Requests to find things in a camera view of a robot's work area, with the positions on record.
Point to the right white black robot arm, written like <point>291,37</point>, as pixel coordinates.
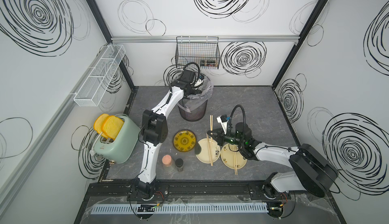
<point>310,171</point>

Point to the right yellow toast slice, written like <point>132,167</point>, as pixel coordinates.
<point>111,127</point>

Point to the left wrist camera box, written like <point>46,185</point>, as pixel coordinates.
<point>199,82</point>

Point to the yellow toast slice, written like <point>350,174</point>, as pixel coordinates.
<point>111,127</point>
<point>97,126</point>

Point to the left yellow toast slice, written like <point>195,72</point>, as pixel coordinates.
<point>97,126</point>

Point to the cream plate red black marks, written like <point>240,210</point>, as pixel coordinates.
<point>228,159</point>

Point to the cream plate with flower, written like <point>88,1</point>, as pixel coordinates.
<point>201,151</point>

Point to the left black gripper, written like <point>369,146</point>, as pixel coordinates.
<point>196,91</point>

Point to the black mesh trash bin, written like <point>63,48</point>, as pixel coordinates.
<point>192,110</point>

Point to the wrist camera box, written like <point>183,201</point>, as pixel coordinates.
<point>199,82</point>
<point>223,121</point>

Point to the yellow patterned plate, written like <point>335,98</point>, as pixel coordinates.
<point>184,140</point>

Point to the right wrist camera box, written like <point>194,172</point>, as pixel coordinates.
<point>223,121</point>

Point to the white slotted cable duct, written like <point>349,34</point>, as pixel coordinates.
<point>180,208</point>

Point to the pink lid jar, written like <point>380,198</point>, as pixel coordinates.
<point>168,163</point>

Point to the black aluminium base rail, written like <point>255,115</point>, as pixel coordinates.
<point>167,189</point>

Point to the black wire wall basket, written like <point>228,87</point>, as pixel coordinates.
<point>195,48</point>

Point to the clear plastic bin liner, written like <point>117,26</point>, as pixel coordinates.
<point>206,88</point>

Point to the black lid spice bottle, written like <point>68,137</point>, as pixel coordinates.
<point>179,164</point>

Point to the mint green toaster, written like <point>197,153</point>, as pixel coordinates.
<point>117,150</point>

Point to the white wire wall shelf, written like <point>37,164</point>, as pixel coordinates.
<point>105,77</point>

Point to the bamboo chopsticks pair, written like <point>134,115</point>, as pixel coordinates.
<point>235,159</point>

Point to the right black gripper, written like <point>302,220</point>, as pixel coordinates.
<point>220,139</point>

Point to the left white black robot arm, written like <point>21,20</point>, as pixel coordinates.
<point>154,127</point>

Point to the items in wire basket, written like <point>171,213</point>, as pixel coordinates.
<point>208,63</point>

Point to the chopsticks green tip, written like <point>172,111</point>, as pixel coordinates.
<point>209,139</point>

